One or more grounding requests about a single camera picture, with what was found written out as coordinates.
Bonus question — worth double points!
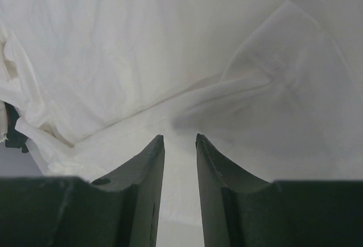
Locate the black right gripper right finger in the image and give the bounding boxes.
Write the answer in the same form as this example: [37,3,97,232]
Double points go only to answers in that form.
[196,134,362,246]

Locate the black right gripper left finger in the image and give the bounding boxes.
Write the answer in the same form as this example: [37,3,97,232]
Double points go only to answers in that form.
[1,135,165,246]

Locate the white t shirt red print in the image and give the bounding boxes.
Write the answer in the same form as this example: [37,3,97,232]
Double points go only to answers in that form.
[0,0,363,247]

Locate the folded black t shirt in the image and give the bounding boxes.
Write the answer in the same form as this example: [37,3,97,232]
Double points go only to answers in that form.
[5,102,29,153]

